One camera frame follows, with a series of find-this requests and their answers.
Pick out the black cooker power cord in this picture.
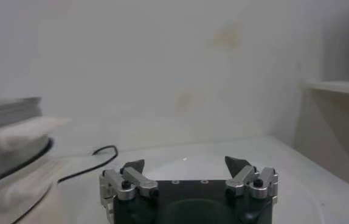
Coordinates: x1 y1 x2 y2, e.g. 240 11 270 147
57 145 119 184

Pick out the cream electric cooker base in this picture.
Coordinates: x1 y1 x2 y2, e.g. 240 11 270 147
0 138 72 224

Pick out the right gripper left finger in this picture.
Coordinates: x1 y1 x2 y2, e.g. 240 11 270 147
98 158 160 208

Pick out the white round plate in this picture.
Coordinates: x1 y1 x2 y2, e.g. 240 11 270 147
80 153 326 224

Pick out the stainless steel steamer basket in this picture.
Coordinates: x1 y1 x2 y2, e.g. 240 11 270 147
0 96 71 186

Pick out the white side desk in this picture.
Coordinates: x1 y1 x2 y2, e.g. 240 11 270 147
292 78 349 195

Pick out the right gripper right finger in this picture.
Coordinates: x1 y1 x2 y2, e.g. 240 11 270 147
224 156 278 203

